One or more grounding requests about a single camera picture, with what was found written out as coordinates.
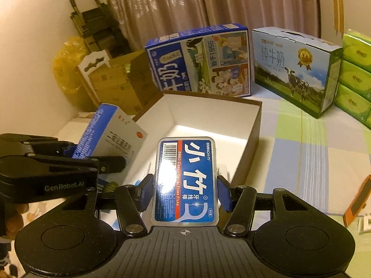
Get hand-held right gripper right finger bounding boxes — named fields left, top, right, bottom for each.
left=217, top=175, right=310, bottom=236

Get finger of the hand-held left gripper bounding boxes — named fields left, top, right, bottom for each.
left=0, top=133, right=77, bottom=160
left=23, top=152, right=127, bottom=176

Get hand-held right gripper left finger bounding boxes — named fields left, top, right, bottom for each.
left=62, top=174, right=155, bottom=236

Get blue and white medicine box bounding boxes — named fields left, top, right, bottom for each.
left=75, top=103, right=149, bottom=181

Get clear floss pick box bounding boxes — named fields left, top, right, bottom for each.
left=151, top=137, right=219, bottom=227

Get brown cardboard box white inside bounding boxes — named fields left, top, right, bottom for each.
left=132, top=90, right=263, bottom=186

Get person's left hand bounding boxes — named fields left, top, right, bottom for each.
left=0, top=204, right=31, bottom=239

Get brown cardboard boxes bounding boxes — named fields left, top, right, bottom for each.
left=77, top=49, right=155, bottom=119

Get yellow plastic bag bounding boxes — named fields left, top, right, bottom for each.
left=53, top=35, right=91, bottom=95

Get black folding hand cart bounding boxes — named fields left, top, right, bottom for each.
left=69, top=0, right=131, bottom=56

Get orange utility knife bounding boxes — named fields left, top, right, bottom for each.
left=343, top=174, right=371, bottom=227

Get blue milk carton box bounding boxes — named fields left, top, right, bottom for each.
left=144, top=23, right=251, bottom=98

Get green milk carton box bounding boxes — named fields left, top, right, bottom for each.
left=251, top=27, right=344, bottom=119

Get stack of green tissue packs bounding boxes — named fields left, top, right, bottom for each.
left=334, top=28, right=371, bottom=130

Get beige patterned curtain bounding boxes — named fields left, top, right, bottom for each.
left=100, top=0, right=321, bottom=53

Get yellow tape strips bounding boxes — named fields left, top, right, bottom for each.
left=333, top=0, right=346, bottom=37

